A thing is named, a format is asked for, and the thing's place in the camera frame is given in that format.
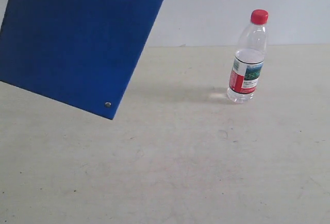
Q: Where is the clear water bottle red cap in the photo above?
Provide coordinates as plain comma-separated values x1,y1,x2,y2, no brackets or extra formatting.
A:
227,9,269,104

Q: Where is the blue ring binder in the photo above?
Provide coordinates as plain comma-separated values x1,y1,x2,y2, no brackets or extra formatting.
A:
1,0,163,119

